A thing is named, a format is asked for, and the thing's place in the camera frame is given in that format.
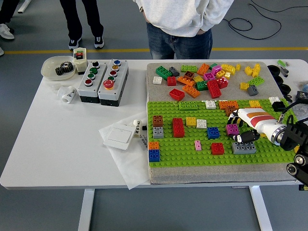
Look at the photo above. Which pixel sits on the grey long brick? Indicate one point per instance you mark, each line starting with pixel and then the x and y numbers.
pixel 243 148

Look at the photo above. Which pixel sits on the brown square brick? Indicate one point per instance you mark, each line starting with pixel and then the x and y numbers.
pixel 229 110
pixel 157 121
pixel 189 75

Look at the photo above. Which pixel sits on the grey-brown mat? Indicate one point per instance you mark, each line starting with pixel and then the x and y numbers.
pixel 192 175

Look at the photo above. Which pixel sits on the black square brick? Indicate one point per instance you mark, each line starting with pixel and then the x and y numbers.
pixel 278 107

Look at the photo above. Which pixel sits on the black toy tyre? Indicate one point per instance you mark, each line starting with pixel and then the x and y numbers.
pixel 286 89
pixel 273 69
pixel 279 80

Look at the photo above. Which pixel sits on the magenta square brick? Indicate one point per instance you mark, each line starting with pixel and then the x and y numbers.
pixel 232 130

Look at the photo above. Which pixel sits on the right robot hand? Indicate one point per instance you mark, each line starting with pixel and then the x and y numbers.
pixel 255 120

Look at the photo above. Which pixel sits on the grey square brick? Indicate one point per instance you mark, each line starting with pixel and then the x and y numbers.
pixel 252 90
pixel 158 132

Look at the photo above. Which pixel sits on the grey sloped brick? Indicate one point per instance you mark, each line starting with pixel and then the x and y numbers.
pixel 174 71

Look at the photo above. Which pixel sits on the small black part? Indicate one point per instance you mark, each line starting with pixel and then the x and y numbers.
pixel 288 98

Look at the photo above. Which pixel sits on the cream red-green switch box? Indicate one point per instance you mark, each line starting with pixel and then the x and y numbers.
pixel 80 63

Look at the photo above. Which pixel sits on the black box green label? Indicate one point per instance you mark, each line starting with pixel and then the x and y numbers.
pixel 302 97

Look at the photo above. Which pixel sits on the white pipe tee fitting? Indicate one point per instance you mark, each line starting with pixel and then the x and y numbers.
pixel 68 95

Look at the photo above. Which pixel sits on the pink narrow brick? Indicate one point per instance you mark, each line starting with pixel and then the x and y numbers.
pixel 198 145

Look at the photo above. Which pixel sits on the blue square brick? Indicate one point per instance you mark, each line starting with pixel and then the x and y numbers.
pixel 213 133
pixel 154 155

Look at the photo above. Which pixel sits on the printed label strip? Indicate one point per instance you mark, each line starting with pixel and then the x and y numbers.
pixel 143 142

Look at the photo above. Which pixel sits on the red sloped brick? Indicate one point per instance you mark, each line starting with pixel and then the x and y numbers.
pixel 176 94

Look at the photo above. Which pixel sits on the black metal gear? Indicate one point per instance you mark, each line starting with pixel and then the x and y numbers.
pixel 68 66
pixel 60 71

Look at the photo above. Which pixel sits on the translucent white paper sheet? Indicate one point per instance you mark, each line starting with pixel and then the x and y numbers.
pixel 130 166

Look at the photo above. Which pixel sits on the orange square brick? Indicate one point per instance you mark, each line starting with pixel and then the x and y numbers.
pixel 153 145

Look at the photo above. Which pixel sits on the yellow arch brick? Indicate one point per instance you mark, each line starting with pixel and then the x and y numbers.
pixel 228 68

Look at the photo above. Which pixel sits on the white table leg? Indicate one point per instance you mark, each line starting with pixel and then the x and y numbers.
pixel 86 209
pixel 261 209

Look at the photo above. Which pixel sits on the white wall switch panel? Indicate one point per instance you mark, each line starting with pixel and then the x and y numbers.
pixel 119 136

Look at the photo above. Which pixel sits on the red square brick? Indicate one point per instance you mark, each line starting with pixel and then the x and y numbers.
pixel 222 83
pixel 171 81
pixel 217 148

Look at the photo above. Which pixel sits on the white shallow bowl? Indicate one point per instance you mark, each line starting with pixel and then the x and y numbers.
pixel 48 68

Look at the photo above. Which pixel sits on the dark green small brick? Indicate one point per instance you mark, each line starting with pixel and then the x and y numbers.
pixel 213 66

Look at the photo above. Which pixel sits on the yellow black tag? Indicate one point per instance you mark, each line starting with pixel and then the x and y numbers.
pixel 303 188

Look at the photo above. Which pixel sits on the red long brick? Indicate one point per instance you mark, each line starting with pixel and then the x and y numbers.
pixel 213 89
pixel 178 127

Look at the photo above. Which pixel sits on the grey emergency-stop control box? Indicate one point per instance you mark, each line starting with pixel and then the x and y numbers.
pixel 118 81

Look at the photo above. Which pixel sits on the dark green square brick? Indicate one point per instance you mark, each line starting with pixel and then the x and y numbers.
pixel 201 85

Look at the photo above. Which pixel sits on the orange long brick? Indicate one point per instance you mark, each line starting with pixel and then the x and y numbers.
pixel 191 91
pixel 185 81
pixel 228 104
pixel 203 69

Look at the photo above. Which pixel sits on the grey four-button control box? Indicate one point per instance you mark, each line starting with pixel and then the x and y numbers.
pixel 90 90

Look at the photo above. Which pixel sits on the lime green long brick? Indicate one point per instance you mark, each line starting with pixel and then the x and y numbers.
pixel 188 106
pixel 188 68

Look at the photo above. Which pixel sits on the green studded baseplate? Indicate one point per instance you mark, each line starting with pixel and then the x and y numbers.
pixel 183 156

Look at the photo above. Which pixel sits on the blue round object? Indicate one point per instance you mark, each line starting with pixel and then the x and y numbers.
pixel 305 87

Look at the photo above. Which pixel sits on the person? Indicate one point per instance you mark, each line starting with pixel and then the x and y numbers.
pixel 183 19
pixel 72 19
pixel 6 31

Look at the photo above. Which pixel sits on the grey metal clip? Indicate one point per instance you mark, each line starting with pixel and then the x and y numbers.
pixel 284 71

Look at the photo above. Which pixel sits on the white shoe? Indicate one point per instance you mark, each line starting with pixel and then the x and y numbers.
pixel 1 51

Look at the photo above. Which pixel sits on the white desk leg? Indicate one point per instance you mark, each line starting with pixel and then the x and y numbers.
pixel 24 6

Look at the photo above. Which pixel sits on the yellow square brick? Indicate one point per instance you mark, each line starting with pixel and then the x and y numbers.
pixel 254 104
pixel 244 86
pixel 191 122

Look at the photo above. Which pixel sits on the green small plastic part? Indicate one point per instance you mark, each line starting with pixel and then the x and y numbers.
pixel 280 62

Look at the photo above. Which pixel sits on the white printed tube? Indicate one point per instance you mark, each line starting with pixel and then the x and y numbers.
pixel 137 127

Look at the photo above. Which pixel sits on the white square brick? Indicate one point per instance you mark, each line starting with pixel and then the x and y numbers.
pixel 201 124
pixel 210 105
pixel 274 99
pixel 157 80

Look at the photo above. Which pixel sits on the dark green long brick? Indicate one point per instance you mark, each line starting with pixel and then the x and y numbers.
pixel 163 73

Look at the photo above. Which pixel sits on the yellow small brick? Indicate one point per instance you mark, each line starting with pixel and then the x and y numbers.
pixel 238 67
pixel 227 75

